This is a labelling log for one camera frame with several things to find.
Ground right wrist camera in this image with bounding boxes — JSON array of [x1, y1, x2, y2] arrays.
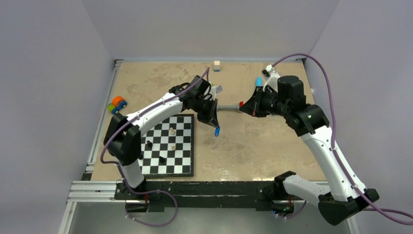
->
[[262, 64, 281, 93]]

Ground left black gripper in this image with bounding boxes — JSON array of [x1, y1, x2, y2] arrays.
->
[[192, 96, 219, 128]]

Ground black base frame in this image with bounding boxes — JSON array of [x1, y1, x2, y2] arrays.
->
[[114, 180, 305, 214]]

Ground grey red toy bolt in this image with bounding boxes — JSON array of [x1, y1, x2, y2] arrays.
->
[[217, 101, 244, 113]]

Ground white blue small cube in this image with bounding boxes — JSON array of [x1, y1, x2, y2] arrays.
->
[[213, 60, 221, 72]]

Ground orange blue toy car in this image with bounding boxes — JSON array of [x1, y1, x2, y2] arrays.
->
[[107, 96, 128, 115]]

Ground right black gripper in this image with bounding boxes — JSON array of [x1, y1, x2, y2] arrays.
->
[[240, 85, 289, 117]]

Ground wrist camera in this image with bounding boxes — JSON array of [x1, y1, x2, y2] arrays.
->
[[262, 64, 281, 93], [209, 84, 223, 98]]

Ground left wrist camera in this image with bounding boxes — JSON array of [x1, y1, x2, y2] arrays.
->
[[209, 84, 223, 98]]

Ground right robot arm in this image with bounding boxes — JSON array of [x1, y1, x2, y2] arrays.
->
[[240, 76, 379, 226]]

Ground black white chessboard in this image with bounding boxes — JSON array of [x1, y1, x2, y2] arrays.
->
[[138, 114, 195, 178]]

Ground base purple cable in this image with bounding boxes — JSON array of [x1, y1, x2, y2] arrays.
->
[[125, 187, 181, 227]]

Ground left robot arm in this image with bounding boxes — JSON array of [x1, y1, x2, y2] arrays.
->
[[101, 76, 219, 199]]

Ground light blue cylinder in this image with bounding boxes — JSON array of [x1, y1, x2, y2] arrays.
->
[[255, 77, 263, 87]]

